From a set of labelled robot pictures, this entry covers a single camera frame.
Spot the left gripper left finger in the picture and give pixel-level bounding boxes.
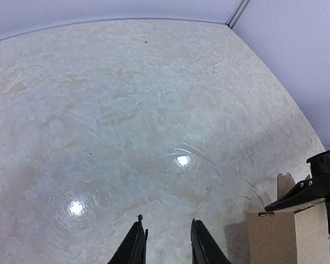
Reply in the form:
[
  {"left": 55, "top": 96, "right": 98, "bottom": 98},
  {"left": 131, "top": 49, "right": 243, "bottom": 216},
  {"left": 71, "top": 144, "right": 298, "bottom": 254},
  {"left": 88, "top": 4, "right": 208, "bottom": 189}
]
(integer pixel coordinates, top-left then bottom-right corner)
[{"left": 108, "top": 214, "right": 149, "bottom": 264}]

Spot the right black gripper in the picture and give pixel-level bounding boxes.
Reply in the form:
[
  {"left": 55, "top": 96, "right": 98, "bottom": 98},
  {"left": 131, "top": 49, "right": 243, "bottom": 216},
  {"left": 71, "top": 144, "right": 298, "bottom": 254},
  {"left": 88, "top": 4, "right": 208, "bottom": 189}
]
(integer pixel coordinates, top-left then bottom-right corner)
[{"left": 265, "top": 150, "right": 330, "bottom": 234}]

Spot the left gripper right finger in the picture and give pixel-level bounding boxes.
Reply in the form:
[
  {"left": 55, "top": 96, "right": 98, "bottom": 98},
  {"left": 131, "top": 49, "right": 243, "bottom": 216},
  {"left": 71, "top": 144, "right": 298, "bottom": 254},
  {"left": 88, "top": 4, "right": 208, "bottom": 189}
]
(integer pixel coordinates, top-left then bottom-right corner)
[{"left": 190, "top": 219, "right": 232, "bottom": 264}]

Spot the brown cardboard box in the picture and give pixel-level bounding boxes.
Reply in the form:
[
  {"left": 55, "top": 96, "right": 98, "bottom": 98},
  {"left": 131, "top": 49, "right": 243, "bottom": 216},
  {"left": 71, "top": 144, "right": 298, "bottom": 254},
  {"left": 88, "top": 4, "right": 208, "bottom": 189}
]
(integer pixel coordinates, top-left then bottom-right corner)
[{"left": 246, "top": 172, "right": 330, "bottom": 264}]

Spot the right aluminium frame post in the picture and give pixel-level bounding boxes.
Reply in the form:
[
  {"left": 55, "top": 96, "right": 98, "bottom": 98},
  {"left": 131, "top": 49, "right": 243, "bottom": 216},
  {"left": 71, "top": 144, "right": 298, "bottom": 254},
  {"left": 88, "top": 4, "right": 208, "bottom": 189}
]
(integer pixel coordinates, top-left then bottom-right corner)
[{"left": 226, "top": 0, "right": 251, "bottom": 29}]

